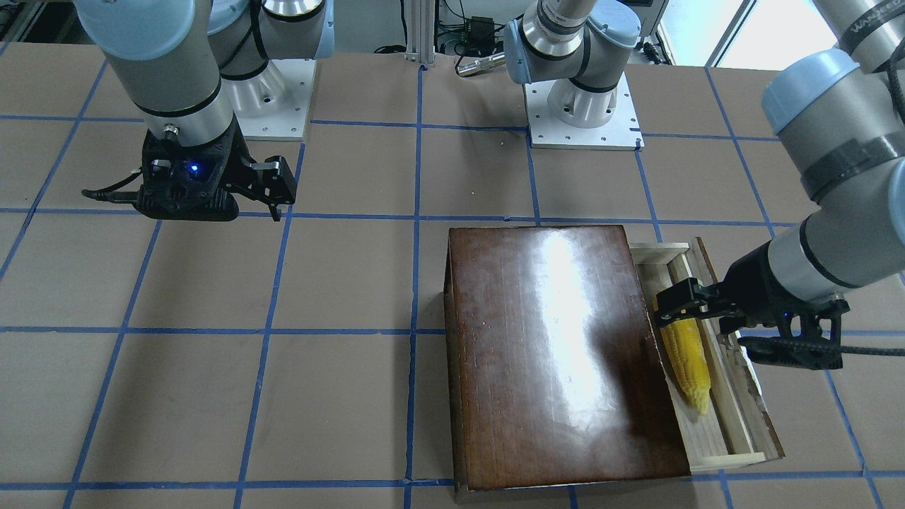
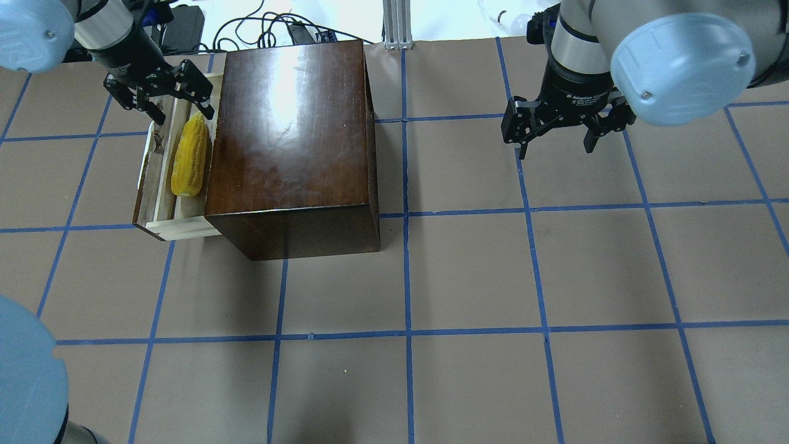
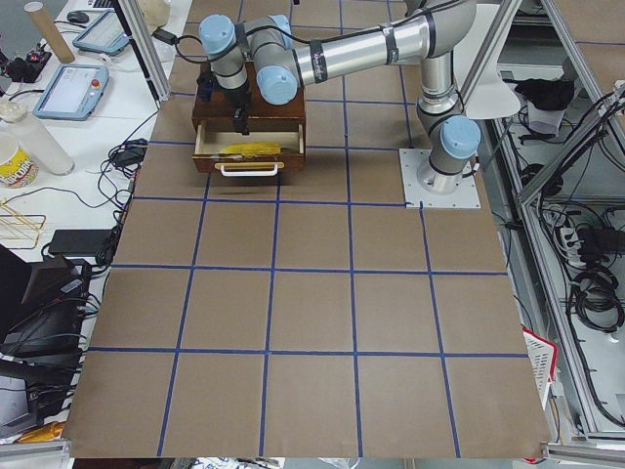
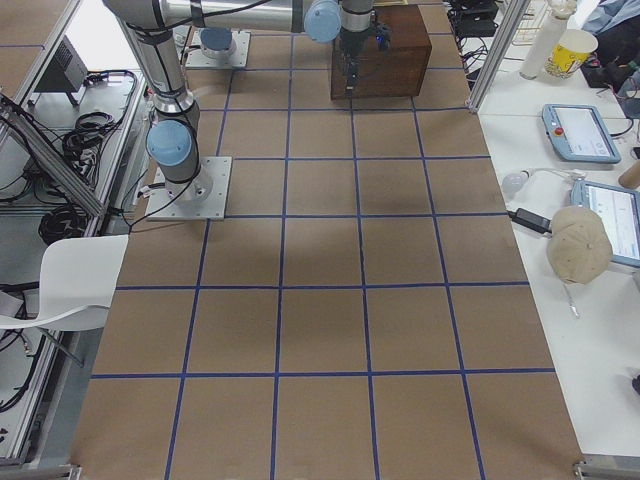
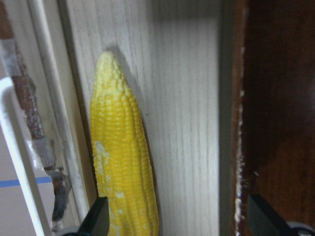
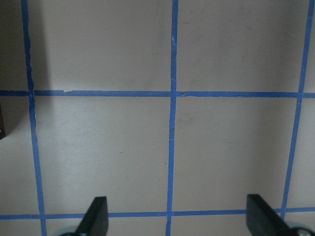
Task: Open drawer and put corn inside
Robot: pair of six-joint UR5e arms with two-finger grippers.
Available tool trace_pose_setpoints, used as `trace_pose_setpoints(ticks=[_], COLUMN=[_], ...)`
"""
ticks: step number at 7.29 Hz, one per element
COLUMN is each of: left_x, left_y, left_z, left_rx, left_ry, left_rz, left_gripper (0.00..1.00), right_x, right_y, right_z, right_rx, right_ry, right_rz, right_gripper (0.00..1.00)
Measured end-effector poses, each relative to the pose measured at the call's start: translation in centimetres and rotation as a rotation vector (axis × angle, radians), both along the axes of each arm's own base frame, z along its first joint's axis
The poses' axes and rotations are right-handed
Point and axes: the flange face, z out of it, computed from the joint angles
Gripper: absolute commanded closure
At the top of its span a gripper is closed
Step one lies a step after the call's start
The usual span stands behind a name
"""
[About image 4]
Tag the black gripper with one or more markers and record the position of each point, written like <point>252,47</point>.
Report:
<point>349,45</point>

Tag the dark brown wooden cabinet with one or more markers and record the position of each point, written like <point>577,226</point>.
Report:
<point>395,59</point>

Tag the white light bulb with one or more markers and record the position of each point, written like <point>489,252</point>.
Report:
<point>514,182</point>

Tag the yellow popcorn cup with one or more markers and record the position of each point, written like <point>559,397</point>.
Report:
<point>572,50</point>

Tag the black power adapter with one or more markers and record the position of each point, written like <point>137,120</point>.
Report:
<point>530,220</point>

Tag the far teach pendant tablet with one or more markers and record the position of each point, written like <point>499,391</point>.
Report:
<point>577,133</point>

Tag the teach pendant tablet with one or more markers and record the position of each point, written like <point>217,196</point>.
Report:
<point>577,133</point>
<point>618,209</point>

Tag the beige cap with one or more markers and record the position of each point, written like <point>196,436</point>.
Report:
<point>579,249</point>

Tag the near teach pendant tablet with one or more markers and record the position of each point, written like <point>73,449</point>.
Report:
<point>618,209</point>

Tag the cardboard tube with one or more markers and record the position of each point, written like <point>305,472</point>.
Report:
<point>630,179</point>

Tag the white chair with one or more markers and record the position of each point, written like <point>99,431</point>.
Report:
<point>77,282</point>

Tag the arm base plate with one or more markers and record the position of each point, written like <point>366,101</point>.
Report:
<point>204,198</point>
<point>218,49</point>

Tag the aluminium frame post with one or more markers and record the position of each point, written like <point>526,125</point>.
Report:
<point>505,32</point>

